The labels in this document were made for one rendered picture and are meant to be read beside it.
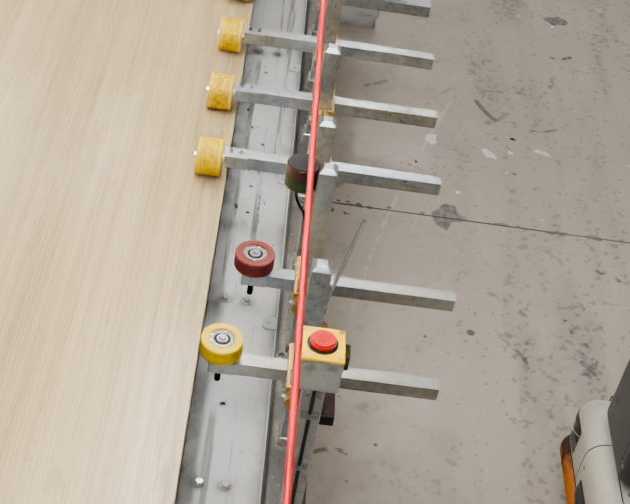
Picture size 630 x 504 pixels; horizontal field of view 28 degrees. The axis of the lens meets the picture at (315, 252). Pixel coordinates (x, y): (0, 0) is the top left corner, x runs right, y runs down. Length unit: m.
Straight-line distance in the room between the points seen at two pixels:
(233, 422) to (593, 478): 1.01
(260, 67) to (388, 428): 1.07
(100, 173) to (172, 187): 0.15
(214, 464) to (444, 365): 1.31
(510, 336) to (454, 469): 0.57
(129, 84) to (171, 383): 0.93
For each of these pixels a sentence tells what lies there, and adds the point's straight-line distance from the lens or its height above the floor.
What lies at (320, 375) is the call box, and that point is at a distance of 1.89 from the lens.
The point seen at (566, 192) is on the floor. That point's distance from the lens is 4.44.
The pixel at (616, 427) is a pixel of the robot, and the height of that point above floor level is 0.36.
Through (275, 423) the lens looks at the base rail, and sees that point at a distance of 2.46.
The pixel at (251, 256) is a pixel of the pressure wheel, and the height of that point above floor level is 0.90.
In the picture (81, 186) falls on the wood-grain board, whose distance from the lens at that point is 2.63.
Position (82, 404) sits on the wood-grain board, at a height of 0.90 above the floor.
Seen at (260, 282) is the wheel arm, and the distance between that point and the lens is 2.53.
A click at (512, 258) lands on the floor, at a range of 4.09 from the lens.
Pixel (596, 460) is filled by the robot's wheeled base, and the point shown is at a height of 0.27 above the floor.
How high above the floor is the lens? 2.54
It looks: 40 degrees down
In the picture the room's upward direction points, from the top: 11 degrees clockwise
